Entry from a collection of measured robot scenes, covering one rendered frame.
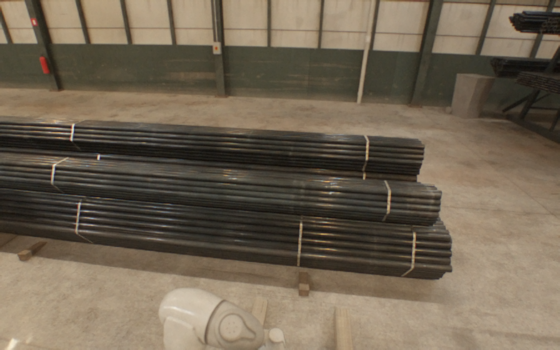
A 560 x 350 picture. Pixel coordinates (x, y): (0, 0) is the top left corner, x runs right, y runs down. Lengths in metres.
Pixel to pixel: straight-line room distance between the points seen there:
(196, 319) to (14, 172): 2.82
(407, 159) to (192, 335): 2.26
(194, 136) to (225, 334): 2.18
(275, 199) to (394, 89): 7.60
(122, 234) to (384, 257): 2.23
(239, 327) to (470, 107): 8.39
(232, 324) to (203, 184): 1.68
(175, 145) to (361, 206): 1.78
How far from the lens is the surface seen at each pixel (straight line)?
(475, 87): 8.66
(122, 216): 2.83
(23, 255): 3.50
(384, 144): 2.67
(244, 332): 0.86
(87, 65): 11.84
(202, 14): 9.81
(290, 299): 2.43
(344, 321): 2.25
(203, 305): 0.93
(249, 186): 2.30
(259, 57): 9.21
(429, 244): 2.55
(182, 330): 0.95
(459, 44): 10.02
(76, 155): 3.62
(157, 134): 2.97
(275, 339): 1.40
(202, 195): 2.40
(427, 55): 9.36
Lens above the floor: 1.89
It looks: 27 degrees down
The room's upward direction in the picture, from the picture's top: 1 degrees clockwise
